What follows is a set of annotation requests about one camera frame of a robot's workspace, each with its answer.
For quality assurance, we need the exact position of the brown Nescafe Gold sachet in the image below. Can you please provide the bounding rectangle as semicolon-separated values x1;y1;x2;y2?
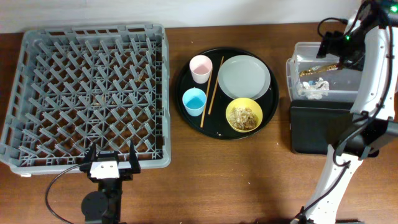
298;63;342;77

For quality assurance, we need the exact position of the blue cup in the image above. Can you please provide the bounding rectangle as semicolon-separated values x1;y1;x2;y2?
182;88;206;117

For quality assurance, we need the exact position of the pink cup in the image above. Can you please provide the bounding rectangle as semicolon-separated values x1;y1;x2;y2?
189;55;213;84

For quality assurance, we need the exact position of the yellow bowl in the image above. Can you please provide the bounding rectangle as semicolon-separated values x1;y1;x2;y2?
225;98;263;133

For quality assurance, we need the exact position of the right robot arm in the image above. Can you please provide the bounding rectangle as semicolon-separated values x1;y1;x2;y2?
291;1;397;223

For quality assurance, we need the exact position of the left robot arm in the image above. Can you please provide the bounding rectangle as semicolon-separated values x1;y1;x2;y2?
80;143;141;224

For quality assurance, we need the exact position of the clear plastic waste bin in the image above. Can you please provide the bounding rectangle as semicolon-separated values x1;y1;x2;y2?
286;42;361;103

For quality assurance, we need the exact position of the grey dishwasher rack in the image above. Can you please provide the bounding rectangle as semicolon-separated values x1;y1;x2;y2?
1;24;171;177

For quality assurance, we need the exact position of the crumpled white tissue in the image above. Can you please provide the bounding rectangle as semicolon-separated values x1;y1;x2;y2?
297;78;330;100

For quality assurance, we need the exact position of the black rectangular tray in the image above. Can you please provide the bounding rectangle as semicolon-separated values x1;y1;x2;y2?
289;99;379;156

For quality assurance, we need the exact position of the round black tray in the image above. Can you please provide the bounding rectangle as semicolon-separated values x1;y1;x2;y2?
175;47;279;140

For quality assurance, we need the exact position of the grey plate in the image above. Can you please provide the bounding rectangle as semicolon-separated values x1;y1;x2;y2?
218;55;271;100

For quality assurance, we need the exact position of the food scraps and rice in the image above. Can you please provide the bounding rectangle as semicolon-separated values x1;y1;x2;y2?
228;108;258;131

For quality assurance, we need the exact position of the left wooden chopstick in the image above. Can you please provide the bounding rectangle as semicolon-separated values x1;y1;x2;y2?
200;70;213;128

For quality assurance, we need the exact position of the wooden chopstick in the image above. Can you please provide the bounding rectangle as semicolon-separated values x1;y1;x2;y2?
208;56;224;115
200;70;213;128

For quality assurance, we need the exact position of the right wooden chopstick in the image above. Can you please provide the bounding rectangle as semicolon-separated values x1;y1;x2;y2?
208;56;224;115

